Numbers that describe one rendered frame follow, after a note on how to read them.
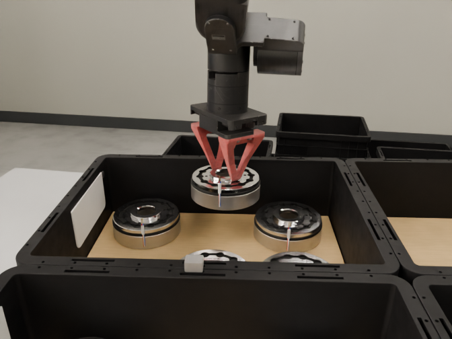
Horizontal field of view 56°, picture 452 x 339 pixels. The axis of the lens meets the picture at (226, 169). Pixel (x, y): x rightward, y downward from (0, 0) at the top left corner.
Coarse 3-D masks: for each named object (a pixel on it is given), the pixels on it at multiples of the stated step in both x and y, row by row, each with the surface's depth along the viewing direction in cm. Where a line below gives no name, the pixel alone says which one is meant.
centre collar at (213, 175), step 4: (216, 168) 65; (220, 168) 65; (224, 168) 65; (212, 172) 64; (216, 172) 64; (220, 172) 65; (224, 172) 65; (228, 172) 65; (212, 176) 62; (216, 176) 62; (216, 180) 62; (224, 180) 61; (228, 180) 61; (236, 180) 62
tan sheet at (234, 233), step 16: (112, 224) 69; (192, 224) 69; (208, 224) 69; (224, 224) 69; (240, 224) 69; (112, 240) 65; (176, 240) 65; (192, 240) 65; (208, 240) 65; (224, 240) 65; (240, 240) 65; (256, 240) 65; (320, 240) 65; (336, 240) 65; (96, 256) 61; (112, 256) 61; (128, 256) 61; (144, 256) 61; (160, 256) 61; (176, 256) 61; (240, 256) 61; (256, 256) 61; (320, 256) 61; (336, 256) 61
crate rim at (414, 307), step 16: (16, 272) 42; (32, 272) 42; (48, 272) 42; (64, 272) 42; (80, 272) 42; (96, 272) 43; (112, 272) 42; (128, 272) 42; (144, 272) 42; (160, 272) 42; (176, 272) 42; (192, 272) 42; (208, 272) 42; (224, 272) 42; (240, 272) 42; (256, 272) 42; (272, 272) 42; (288, 272) 42; (304, 272) 42; (320, 272) 42; (0, 288) 40; (384, 288) 41; (400, 288) 40; (416, 304) 38; (416, 320) 36; (432, 336) 35
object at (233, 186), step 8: (200, 168) 66; (208, 168) 67; (248, 168) 67; (192, 176) 63; (200, 176) 64; (208, 176) 63; (248, 176) 64; (256, 176) 64; (200, 184) 61; (208, 184) 61; (216, 184) 61; (224, 184) 61; (232, 184) 61; (240, 184) 62; (248, 184) 61; (256, 184) 62; (216, 192) 59; (224, 192) 59; (232, 192) 59
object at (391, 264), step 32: (96, 160) 68; (128, 160) 69; (160, 160) 69; (192, 160) 69; (224, 160) 69; (256, 160) 68; (288, 160) 68; (320, 160) 68; (352, 192) 58; (32, 256) 45; (384, 256) 45
